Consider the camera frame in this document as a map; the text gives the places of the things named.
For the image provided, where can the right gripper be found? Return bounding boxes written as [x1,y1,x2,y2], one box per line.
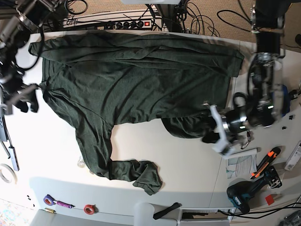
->
[0,75,39,115]

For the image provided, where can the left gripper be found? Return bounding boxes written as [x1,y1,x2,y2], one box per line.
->
[202,103,251,157]

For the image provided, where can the dark green t-shirt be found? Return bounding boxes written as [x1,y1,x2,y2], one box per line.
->
[28,32,244,195]

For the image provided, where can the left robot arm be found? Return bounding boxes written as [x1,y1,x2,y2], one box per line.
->
[208,0,294,157]

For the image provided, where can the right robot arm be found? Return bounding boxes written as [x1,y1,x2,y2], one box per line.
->
[0,0,63,115]

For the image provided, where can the paper instruction booklet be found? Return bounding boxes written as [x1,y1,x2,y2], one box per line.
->
[225,148,257,179]

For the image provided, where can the dark remote control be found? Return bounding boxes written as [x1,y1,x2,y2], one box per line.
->
[0,114,8,142]

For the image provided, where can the grey usb hub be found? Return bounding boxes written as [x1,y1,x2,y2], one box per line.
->
[8,146,19,171]

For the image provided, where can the orange black utility knife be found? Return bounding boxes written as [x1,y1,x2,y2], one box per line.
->
[250,147,281,180]

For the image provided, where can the blue box with black knob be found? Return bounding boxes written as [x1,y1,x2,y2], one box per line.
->
[281,84,291,117]

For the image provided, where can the red square card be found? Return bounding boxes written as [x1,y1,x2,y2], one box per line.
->
[265,194,275,206]

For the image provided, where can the white rectangular device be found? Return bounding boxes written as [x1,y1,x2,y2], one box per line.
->
[284,144,301,171]

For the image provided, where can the white tape roll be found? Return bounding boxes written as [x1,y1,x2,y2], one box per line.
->
[0,164,17,184]

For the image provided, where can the purple tape roll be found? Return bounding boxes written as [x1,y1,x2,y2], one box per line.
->
[43,194,55,206]

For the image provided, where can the gold green small cylinder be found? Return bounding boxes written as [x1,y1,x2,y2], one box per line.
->
[44,208,56,213]

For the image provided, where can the purple marker pen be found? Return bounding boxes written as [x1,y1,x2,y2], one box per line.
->
[55,201,74,209]

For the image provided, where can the black power strip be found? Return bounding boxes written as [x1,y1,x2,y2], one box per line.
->
[103,20,152,30]

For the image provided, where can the red tape roll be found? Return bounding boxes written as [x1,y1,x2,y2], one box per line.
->
[83,204,95,215]

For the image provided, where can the black cable with carabiner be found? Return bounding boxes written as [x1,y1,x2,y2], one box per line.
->
[239,130,253,150]

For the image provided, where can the black cordless drill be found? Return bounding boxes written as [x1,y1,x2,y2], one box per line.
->
[227,166,282,214]

